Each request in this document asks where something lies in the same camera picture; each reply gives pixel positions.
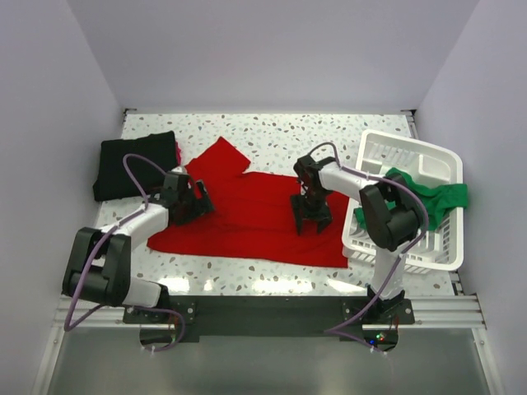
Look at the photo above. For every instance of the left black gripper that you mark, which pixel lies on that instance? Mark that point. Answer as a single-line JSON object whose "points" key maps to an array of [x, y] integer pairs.
{"points": [[201, 206]]}

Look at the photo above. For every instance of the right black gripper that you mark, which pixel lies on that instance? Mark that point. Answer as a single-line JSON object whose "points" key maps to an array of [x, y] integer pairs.
{"points": [[324, 214]]}

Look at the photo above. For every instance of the red t shirt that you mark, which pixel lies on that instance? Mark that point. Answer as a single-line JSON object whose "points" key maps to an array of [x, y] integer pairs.
{"points": [[252, 217]]}

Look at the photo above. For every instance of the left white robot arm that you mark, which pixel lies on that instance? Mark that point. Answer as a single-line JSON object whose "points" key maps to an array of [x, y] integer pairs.
{"points": [[99, 266]]}

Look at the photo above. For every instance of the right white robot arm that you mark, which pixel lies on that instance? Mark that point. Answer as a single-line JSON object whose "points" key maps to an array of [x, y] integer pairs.
{"points": [[387, 282]]}

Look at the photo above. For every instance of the folded pink t shirt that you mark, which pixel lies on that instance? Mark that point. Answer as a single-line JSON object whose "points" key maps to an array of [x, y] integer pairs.
{"points": [[178, 153]]}

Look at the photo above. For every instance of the folded black t shirt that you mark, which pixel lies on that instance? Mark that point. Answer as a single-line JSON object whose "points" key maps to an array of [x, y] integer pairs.
{"points": [[145, 158]]}

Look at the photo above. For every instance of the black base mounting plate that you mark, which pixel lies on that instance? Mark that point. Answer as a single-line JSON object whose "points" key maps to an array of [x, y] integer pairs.
{"points": [[249, 316]]}

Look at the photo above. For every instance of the green t shirt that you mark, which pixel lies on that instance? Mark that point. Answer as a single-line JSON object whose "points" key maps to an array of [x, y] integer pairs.
{"points": [[440, 201]]}

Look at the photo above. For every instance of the white plastic laundry basket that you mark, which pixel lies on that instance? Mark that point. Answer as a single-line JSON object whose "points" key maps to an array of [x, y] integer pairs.
{"points": [[428, 165]]}

